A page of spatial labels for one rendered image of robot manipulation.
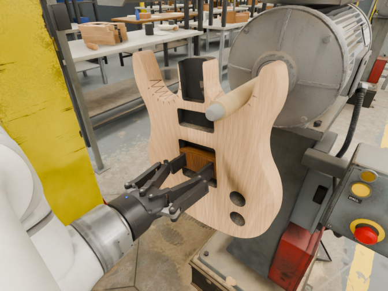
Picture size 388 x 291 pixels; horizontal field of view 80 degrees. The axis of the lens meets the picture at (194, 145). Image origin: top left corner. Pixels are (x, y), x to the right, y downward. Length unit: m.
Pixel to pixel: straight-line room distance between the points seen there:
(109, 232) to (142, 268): 1.26
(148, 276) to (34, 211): 1.30
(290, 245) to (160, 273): 0.85
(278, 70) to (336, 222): 0.41
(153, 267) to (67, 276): 1.27
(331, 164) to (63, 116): 1.06
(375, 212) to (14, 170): 0.61
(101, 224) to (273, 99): 0.31
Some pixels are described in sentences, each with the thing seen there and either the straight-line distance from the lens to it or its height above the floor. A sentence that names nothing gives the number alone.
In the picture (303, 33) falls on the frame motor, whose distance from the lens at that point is 0.51.
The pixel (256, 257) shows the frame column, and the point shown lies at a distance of 1.22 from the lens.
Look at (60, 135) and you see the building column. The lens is 1.23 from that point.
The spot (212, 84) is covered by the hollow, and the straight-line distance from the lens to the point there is 0.44.
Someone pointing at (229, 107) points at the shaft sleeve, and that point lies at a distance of 0.36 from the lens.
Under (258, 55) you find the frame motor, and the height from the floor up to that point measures 1.29.
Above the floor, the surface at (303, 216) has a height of 0.72.
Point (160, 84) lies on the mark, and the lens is 0.55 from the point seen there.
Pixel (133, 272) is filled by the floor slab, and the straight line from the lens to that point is 1.62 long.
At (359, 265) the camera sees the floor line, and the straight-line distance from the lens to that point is 1.89.
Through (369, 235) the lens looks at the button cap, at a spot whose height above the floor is 0.99.
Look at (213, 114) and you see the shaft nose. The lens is 0.34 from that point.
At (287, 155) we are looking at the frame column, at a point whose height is 0.97.
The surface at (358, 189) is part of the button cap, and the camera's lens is 0.58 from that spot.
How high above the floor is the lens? 1.41
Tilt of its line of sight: 34 degrees down
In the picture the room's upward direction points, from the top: straight up
